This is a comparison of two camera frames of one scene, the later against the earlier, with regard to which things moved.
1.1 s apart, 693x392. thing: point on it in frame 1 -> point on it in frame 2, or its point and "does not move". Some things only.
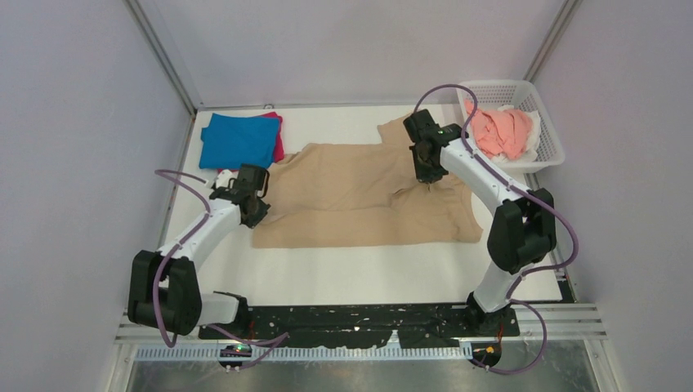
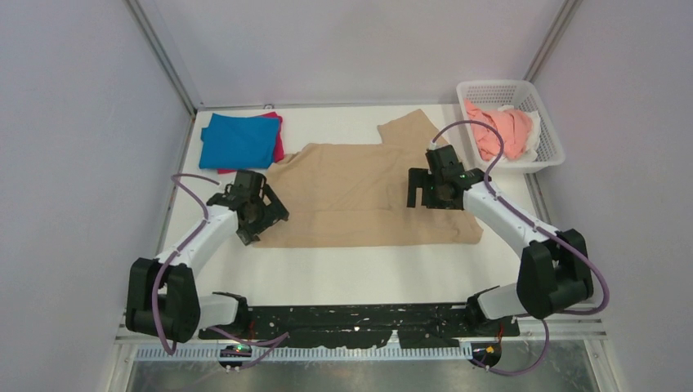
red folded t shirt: [280, 153] does not move
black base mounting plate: [441, 325] does not move
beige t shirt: [352, 195] does not move
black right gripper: [424, 176] -> [418, 179]
